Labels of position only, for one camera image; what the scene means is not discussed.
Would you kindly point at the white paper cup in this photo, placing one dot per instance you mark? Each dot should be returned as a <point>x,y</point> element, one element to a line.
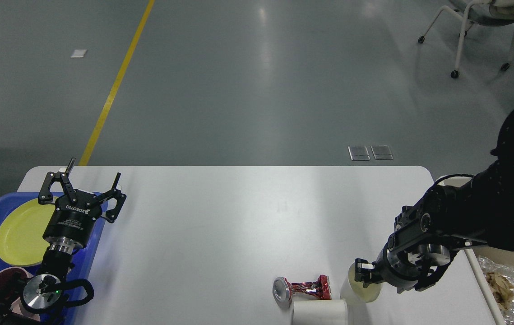
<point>321,312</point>
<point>353,292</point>

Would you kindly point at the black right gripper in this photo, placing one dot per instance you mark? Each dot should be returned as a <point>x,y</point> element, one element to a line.
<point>389,268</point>

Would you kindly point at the crushed red soda can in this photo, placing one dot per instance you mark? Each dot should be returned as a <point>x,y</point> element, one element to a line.
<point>284,291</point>

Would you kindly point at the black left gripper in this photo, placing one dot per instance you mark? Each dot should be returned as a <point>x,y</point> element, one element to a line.
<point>71,221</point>

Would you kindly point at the yellow plastic plate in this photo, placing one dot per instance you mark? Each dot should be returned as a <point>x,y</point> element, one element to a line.
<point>21,234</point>

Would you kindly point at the white framed office chair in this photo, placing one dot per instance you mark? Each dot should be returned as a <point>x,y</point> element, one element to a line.
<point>489,13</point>

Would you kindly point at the brown paper ball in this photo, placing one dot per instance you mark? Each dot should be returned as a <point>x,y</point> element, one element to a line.
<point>501,289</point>

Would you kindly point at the left metal floor plate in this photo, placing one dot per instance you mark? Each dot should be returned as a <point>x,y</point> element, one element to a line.
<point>359,153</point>

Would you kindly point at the right metal floor plate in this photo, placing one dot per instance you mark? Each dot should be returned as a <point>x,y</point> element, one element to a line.
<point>382,152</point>

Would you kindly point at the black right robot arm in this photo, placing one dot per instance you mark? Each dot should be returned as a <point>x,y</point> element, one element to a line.
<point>447,219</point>

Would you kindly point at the white floor marker tag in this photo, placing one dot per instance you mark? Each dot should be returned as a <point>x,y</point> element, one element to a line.
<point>79,53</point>

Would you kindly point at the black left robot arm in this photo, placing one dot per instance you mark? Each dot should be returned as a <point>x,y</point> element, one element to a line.
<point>43,298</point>

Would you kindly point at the metal floor plate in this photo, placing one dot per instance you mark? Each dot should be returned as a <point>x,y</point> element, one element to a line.
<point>382,152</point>
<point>359,153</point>

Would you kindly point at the pink mug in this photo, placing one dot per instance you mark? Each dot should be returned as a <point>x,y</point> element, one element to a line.
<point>12,281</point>

